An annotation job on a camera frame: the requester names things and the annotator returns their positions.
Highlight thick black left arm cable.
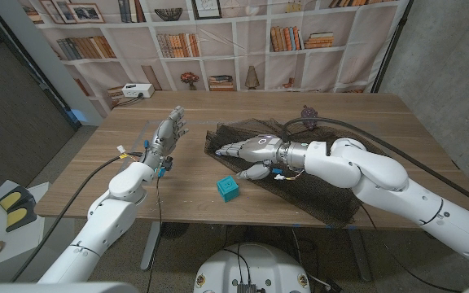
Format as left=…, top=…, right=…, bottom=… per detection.
left=10, top=152, right=144, bottom=282

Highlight black mesh netting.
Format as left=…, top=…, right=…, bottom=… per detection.
left=204, top=117, right=386, bottom=228

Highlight black backdrop stand pole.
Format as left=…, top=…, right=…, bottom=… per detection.
left=370, top=0, right=414, bottom=94

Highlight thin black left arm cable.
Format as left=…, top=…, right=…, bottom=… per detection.
left=145, top=174, right=164, bottom=293

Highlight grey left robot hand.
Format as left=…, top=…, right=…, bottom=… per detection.
left=143, top=105, right=190, bottom=170

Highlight teal cube block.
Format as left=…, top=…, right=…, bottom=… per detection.
left=216, top=175, right=240, bottom=203

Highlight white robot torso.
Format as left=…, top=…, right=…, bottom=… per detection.
left=193, top=243, right=312, bottom=293

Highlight grey table leg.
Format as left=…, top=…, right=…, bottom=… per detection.
left=346, top=227, right=373, bottom=282

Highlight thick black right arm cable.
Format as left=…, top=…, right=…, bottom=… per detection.
left=281, top=116, right=469, bottom=213

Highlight black and yellow foot pedal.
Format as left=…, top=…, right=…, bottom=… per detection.
left=0, top=185, right=38, bottom=233

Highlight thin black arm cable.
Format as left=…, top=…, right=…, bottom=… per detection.
left=145, top=174, right=164, bottom=293
left=359, top=203, right=462, bottom=293

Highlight purple toy grape bunch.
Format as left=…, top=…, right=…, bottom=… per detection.
left=300, top=104, right=319, bottom=131

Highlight white power strip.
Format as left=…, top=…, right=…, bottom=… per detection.
left=121, top=83, right=156, bottom=99

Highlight black power strip cable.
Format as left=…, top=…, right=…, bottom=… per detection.
left=116, top=95, right=144, bottom=107

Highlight dark round floor object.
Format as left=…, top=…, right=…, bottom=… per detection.
left=163, top=222, right=191, bottom=239

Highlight printed bookshelf backdrop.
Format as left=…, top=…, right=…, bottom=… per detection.
left=16, top=0, right=413, bottom=117

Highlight white table leg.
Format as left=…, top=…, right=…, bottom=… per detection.
left=140, top=221, right=164, bottom=272

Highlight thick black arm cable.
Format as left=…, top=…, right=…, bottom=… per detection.
left=281, top=116, right=469, bottom=213
left=10, top=152, right=144, bottom=282

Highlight dark perforated partition panel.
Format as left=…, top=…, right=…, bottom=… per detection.
left=0, top=0, right=81, bottom=203

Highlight white floor platform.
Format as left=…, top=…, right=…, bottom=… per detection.
left=0, top=180, right=50, bottom=272

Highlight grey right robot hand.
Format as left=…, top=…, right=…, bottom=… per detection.
left=214, top=134, right=288, bottom=181

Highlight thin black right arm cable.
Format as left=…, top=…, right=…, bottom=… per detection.
left=359, top=203, right=462, bottom=293

